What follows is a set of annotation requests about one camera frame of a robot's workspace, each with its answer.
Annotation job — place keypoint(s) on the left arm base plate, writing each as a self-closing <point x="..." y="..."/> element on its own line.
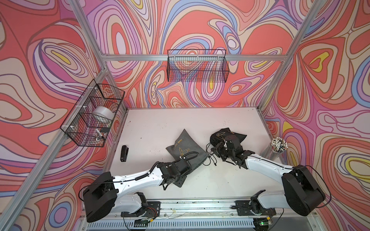
<point x="151" y="210"/>

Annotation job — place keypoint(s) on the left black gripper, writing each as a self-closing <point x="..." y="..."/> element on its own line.
<point x="183" y="178"/>

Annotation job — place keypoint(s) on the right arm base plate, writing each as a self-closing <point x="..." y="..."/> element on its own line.
<point x="248" y="209"/>

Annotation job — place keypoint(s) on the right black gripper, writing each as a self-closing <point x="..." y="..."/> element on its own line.
<point x="216" y="150"/>

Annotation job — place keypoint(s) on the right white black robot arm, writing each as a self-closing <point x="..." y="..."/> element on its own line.
<point x="301" y="192"/>

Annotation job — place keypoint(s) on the back black wire basket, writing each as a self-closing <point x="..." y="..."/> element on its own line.
<point x="186" y="69"/>

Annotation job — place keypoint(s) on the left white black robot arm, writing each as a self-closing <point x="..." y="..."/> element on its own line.
<point x="122" y="193"/>

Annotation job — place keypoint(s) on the grey hair dryer pouch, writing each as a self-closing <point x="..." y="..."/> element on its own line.
<point x="185" y="146"/>

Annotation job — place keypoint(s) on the left black wire basket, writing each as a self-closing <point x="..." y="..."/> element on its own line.
<point x="81" y="126"/>

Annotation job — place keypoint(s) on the aluminium frame rail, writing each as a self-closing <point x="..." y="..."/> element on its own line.
<point x="163" y="57"/>

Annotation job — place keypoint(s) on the metal cup of pencils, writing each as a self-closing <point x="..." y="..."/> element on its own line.
<point x="275" y="149"/>

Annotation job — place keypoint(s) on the black wire basket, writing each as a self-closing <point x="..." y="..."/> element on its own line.
<point x="186" y="69"/>
<point x="81" y="126"/>

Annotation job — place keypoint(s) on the black hair dryer pouch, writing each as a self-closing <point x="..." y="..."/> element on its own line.
<point x="220" y="135"/>

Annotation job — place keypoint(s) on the silver tape roll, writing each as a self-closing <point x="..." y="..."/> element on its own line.
<point x="103" y="114"/>

